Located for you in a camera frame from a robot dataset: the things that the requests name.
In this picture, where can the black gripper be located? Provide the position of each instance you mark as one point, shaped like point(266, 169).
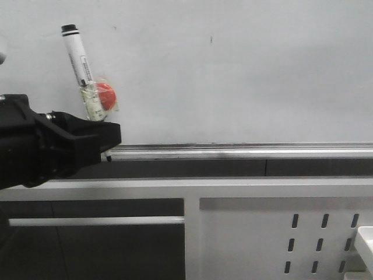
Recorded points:
point(36, 147)

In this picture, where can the white whiteboard marker pen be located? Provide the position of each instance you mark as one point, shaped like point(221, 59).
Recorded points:
point(80, 64)

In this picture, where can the red magnet taped to marker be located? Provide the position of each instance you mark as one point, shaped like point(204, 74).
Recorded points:
point(107, 94)

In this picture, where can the white whiteboard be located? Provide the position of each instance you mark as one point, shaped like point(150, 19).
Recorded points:
point(203, 71)

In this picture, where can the white plastic bin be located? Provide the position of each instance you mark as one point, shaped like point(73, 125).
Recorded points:
point(365, 242)

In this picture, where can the aluminium whiteboard tray rail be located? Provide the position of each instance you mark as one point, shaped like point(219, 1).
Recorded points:
point(235, 151)

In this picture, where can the white metal pegboard frame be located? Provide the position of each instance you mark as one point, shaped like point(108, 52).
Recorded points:
point(249, 228)

